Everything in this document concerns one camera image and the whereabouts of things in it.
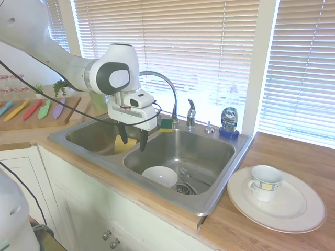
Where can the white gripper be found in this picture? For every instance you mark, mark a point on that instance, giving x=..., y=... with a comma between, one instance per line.
x=131, y=116

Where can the white dinner plate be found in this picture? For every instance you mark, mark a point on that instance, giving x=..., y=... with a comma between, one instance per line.
x=277, y=214

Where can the purple knife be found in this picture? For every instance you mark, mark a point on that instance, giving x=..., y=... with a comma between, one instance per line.
x=58, y=111

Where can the metal drain strainer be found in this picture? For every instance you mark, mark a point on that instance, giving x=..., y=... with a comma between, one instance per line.
x=186, y=189

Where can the teal knife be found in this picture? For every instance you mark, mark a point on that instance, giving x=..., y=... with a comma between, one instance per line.
x=5, y=108

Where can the stainless steel double sink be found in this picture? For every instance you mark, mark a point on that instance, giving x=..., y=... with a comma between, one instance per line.
x=183, y=146

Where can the blue Dawn dish soap bottle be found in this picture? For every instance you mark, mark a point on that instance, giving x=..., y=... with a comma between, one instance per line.
x=229, y=120

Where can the small potted green plant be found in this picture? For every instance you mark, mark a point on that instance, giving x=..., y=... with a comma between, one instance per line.
x=39, y=90
x=61, y=87

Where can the pale green cup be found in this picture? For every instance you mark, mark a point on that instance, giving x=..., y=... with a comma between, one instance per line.
x=98, y=103

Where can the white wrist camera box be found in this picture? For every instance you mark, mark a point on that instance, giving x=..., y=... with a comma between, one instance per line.
x=138, y=99

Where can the chrome faucet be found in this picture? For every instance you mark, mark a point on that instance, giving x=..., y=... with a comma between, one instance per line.
x=171, y=86

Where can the white ceramic bowl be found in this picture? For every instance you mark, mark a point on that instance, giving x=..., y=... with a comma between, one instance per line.
x=159, y=176

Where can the wooden knife board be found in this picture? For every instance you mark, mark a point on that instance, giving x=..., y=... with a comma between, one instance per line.
x=34, y=123

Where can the small chrome sink cap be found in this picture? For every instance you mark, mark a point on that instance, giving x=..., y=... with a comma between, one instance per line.
x=209, y=128

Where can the white window blind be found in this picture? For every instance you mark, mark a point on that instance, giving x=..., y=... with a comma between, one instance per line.
x=183, y=39
x=301, y=65
x=58, y=26

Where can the white kitchen cabinets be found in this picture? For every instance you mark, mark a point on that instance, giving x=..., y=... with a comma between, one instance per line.
x=78, y=204

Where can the white patterned tea cup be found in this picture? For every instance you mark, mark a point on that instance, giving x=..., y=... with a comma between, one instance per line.
x=265, y=183

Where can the yellow green sponge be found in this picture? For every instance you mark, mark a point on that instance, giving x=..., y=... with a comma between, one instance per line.
x=166, y=125

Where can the green knife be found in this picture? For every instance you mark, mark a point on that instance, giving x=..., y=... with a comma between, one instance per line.
x=44, y=111

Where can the silver cabinet knob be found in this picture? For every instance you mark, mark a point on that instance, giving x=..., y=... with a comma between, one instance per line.
x=114, y=243
x=106, y=234

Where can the red knife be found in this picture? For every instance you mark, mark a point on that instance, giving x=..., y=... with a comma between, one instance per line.
x=32, y=111

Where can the yellow plastic mug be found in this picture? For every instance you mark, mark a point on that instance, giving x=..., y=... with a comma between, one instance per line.
x=120, y=147

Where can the yellow knife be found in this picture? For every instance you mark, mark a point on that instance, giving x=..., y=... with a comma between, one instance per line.
x=16, y=112

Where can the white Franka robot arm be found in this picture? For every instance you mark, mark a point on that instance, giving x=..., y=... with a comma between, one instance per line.
x=65, y=65

